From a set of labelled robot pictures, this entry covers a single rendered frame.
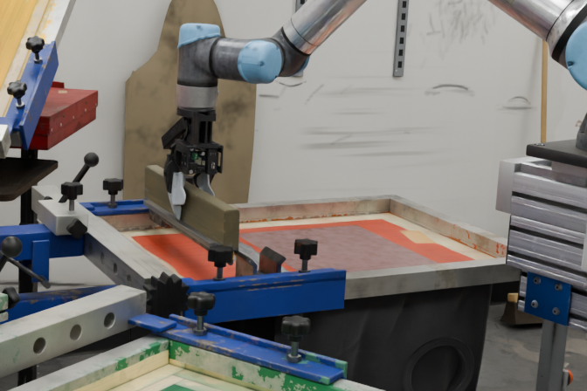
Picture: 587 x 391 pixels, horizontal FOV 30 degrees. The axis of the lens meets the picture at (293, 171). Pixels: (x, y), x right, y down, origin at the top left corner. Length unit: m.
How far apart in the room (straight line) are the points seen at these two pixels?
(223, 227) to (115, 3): 2.28
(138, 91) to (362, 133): 1.03
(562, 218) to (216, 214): 0.59
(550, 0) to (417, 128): 3.09
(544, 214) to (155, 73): 2.44
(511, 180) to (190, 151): 0.57
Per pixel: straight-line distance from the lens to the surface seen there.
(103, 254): 1.91
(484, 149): 4.98
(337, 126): 4.54
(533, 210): 1.90
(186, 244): 2.23
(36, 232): 1.97
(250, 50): 1.92
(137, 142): 4.11
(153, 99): 4.10
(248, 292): 1.83
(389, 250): 2.28
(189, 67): 1.98
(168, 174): 2.04
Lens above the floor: 1.54
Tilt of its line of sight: 11 degrees down
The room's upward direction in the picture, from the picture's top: 3 degrees clockwise
